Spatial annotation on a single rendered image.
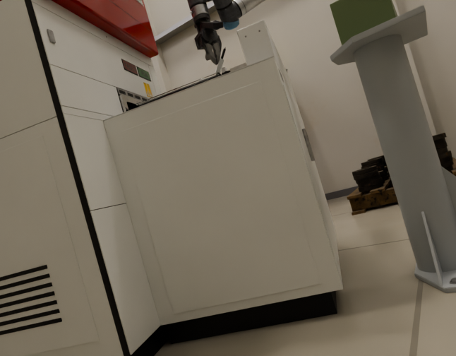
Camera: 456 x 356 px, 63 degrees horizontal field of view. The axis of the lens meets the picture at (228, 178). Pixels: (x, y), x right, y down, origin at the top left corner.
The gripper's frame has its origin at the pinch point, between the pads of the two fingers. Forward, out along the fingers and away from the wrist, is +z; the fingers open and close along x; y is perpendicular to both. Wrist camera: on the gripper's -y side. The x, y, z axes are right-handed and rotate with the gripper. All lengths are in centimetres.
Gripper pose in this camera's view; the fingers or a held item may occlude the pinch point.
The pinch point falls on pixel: (216, 61)
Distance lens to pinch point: 162.9
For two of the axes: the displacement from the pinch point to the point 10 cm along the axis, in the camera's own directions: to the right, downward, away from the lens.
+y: -4.1, 1.5, 9.0
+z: 2.8, 9.6, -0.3
